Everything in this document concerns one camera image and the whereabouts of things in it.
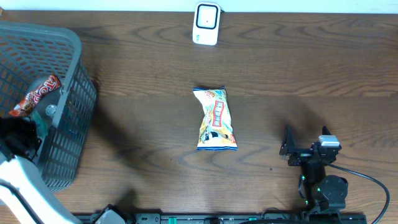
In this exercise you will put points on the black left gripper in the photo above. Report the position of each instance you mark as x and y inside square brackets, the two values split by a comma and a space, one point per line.
[25, 122]

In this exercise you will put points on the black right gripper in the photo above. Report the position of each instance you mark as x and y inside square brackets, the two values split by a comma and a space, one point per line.
[301, 155]

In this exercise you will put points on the red Top chocolate bar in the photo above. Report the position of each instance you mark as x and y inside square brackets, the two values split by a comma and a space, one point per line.
[30, 101]

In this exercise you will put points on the yellow wet wipes pack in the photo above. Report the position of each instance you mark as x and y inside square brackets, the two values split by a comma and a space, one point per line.
[216, 131]

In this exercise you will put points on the mint green snack pouch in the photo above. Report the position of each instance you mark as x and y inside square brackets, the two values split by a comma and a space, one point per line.
[42, 127]

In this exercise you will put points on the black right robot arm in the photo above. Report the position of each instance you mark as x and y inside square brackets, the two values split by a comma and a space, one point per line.
[324, 194]

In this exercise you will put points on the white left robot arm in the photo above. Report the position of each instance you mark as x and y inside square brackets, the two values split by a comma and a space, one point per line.
[22, 188]

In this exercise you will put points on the white barcode scanner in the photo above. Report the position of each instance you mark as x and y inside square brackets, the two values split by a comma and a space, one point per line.
[206, 23]

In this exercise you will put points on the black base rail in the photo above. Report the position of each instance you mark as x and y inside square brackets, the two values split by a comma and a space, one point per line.
[272, 217]

